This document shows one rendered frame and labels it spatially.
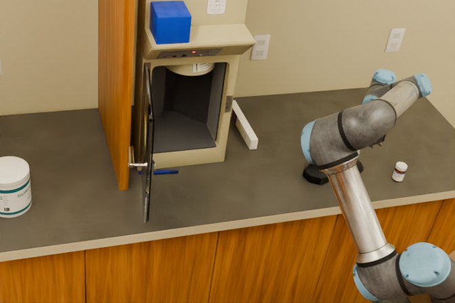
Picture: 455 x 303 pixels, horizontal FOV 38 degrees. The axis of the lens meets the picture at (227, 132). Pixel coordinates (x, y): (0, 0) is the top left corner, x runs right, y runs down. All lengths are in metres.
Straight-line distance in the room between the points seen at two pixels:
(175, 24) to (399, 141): 1.19
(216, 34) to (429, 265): 0.90
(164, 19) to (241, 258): 0.95
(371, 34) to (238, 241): 1.12
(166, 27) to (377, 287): 0.93
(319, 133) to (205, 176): 0.67
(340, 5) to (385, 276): 1.28
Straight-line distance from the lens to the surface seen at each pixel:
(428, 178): 2.61
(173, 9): 1.95
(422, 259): 1.83
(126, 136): 2.13
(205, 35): 2.02
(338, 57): 2.91
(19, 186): 2.13
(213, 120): 2.39
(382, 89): 2.17
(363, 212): 1.85
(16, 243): 2.13
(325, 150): 1.81
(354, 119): 1.77
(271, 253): 2.45
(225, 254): 2.37
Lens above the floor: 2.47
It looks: 37 degrees down
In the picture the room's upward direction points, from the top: 8 degrees clockwise
